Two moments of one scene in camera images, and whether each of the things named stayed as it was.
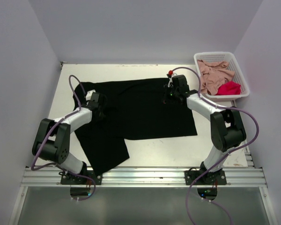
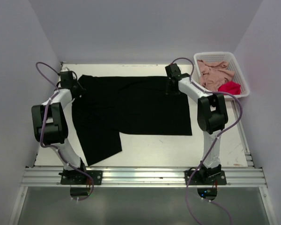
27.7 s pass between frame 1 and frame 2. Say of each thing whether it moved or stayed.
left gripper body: moved
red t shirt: stayed
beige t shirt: stayed
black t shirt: moved
